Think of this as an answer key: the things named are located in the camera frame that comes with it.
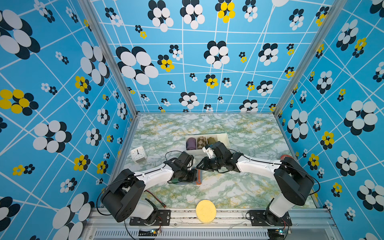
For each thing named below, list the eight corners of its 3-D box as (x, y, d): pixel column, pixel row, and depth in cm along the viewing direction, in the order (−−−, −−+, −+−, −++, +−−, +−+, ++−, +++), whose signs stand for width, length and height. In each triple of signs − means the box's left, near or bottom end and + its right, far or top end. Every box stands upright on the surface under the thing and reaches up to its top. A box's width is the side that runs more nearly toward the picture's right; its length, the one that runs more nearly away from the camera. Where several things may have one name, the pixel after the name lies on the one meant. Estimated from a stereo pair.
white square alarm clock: (134, 164, 94) (132, 162, 92) (131, 152, 100) (129, 150, 97) (147, 158, 97) (146, 156, 94) (144, 147, 102) (142, 144, 100)
